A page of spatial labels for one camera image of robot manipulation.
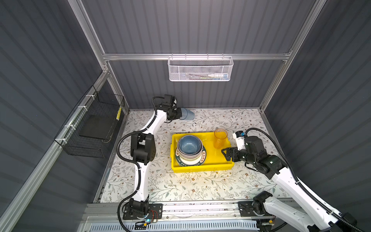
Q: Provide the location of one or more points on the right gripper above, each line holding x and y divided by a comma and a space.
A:
234, 150

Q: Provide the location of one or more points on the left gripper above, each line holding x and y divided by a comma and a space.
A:
178, 114

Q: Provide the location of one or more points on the grey blue plastic cup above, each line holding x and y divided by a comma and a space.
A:
187, 114

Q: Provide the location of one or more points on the yellow plastic bin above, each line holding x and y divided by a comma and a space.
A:
215, 161

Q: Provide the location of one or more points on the pink plastic cup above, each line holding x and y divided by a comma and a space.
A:
220, 137

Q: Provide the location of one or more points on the dark blue bowl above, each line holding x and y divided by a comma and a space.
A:
189, 145

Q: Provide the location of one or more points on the lilac purple bowl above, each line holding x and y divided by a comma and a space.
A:
188, 156

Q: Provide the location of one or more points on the dark green rimmed plate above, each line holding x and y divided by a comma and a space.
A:
204, 155

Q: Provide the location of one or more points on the light green bowl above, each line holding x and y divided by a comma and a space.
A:
190, 161

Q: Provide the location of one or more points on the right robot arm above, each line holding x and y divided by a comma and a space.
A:
317, 216

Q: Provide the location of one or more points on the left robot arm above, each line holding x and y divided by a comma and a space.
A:
143, 148

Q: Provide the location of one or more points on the floral table mat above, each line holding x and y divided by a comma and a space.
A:
165, 185

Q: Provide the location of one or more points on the items in mesh basket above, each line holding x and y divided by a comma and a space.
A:
208, 76

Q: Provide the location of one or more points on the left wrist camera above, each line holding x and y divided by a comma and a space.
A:
169, 101

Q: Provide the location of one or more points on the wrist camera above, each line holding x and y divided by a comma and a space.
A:
242, 140
169, 101

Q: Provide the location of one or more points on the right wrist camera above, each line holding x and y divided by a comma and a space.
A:
242, 140

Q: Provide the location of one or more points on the white wire mesh basket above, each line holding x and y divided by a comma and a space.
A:
179, 66

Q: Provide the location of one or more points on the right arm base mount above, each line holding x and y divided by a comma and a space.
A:
255, 207

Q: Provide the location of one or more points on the black wire basket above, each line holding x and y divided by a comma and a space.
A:
91, 130

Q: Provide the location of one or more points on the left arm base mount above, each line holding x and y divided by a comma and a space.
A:
141, 210

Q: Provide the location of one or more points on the aluminium front rail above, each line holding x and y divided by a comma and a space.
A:
217, 209

